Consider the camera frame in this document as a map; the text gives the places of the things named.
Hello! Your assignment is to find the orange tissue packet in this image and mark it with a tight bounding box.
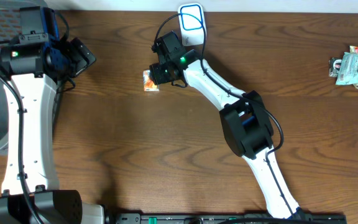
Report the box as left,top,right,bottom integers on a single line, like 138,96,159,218
142,70,159,92

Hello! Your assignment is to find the teal plastic-wrapped packet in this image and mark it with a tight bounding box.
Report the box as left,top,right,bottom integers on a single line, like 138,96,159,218
336,52,358,85

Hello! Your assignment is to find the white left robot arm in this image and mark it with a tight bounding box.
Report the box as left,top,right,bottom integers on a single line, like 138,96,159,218
0,6,112,224

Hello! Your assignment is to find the black-white right robot arm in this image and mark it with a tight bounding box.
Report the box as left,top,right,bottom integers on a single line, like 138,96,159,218
150,32,300,219

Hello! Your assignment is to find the white barcode scanner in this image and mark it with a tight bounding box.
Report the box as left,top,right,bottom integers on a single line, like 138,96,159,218
178,3,206,47

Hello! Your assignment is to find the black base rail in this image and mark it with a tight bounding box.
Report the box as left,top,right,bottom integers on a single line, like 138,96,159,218
104,213,347,224

